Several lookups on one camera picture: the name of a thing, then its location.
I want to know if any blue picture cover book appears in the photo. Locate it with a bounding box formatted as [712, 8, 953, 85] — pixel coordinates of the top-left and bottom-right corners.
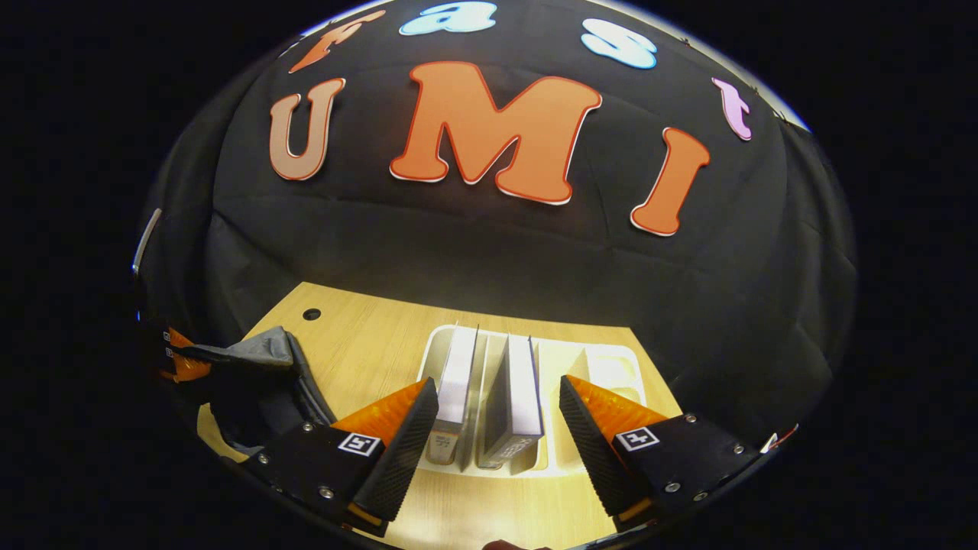
[477, 334, 546, 470]

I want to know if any grey schoolbag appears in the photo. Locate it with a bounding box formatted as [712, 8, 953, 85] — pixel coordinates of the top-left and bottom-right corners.
[176, 326, 338, 463]

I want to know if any grey portrait cover book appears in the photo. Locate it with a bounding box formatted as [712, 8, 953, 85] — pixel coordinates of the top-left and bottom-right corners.
[425, 324, 481, 470]

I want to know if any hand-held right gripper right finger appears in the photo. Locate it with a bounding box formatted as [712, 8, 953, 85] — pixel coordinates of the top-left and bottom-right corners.
[558, 374, 765, 534]

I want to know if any white bookshelf file rack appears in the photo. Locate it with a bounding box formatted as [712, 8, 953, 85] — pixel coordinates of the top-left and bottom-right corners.
[416, 321, 648, 480]

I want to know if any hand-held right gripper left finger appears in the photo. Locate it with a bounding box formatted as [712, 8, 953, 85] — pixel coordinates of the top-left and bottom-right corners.
[254, 377, 442, 538]

